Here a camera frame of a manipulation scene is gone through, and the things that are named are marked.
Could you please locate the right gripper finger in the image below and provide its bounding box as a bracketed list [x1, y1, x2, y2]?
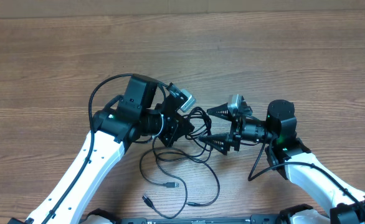
[199, 133, 231, 155]
[207, 104, 232, 121]

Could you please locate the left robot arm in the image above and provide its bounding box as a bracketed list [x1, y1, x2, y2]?
[22, 73, 196, 224]

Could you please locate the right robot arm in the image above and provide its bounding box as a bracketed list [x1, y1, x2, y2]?
[200, 96, 365, 223]

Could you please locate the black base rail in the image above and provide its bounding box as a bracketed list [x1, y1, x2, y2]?
[82, 208, 314, 224]

